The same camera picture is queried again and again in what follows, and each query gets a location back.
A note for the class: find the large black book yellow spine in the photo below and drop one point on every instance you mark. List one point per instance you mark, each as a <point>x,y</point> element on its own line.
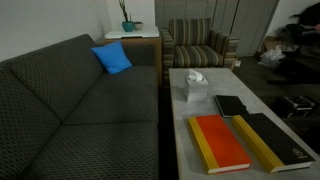
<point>274,148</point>

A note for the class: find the orange book yellow spine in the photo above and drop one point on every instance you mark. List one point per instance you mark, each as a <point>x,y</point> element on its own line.
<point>218,147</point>

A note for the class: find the grey tissue box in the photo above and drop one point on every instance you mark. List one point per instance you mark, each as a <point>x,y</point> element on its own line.
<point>196,86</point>

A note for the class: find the striped armchair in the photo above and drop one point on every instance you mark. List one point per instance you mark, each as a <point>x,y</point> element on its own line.
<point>192,43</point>

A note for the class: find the blue throw pillow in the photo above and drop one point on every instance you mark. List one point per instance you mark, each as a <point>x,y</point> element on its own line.
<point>113,57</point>

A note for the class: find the small white bowl pot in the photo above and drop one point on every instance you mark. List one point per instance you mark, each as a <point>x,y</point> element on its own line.
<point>138,25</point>

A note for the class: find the teal plant pot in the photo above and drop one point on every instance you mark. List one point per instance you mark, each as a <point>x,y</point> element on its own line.
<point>128,26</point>

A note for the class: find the small black notebook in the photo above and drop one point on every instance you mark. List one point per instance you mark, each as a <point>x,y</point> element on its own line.
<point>230,105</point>

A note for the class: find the grey coffee table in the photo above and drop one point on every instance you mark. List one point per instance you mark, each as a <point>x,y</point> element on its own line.
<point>222,81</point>

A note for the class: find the dark grey fabric sofa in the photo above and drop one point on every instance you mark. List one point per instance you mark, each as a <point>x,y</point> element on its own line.
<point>64,117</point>

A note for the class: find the white plastic bag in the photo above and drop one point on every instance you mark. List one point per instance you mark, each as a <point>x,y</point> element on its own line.
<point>271,58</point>

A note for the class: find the cardboard box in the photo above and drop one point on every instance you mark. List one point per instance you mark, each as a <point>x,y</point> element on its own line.
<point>271,43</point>

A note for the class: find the black device on floor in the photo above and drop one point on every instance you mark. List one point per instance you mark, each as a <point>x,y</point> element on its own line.
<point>288,106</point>

